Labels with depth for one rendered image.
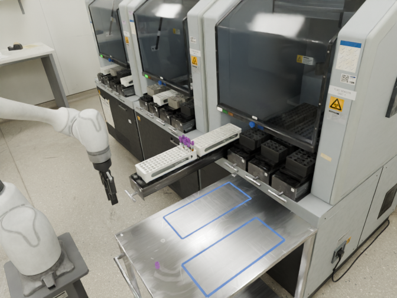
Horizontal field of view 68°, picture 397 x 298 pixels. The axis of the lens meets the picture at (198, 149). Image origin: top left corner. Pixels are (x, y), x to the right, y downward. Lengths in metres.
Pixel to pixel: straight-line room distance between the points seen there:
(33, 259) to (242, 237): 0.73
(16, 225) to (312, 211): 1.12
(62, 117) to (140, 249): 0.60
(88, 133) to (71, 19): 3.69
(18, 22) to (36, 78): 0.73
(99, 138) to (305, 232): 0.83
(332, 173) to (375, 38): 0.53
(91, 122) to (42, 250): 0.48
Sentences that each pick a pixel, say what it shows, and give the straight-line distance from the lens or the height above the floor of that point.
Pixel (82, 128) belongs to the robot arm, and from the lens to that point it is 1.19.
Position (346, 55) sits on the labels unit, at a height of 1.37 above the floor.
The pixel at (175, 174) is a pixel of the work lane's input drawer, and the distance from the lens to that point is 1.45.
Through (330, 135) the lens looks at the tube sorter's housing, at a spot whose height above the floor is 1.06.
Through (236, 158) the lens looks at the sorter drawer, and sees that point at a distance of 1.56.
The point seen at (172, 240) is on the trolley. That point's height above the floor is 0.82.
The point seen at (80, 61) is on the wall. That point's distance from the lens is 4.88.
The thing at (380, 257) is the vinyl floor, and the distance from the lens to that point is 2.32.
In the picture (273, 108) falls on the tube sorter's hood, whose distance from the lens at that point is 1.37.
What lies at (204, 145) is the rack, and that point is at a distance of 1.54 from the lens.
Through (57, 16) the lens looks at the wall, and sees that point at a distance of 4.74.
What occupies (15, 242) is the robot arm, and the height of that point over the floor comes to 0.92.
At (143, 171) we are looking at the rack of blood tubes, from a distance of 1.39.
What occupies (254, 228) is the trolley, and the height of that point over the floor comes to 0.82.
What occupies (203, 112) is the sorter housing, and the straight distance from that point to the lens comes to 1.81.
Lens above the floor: 1.66
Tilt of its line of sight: 32 degrees down
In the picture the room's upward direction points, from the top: 5 degrees counter-clockwise
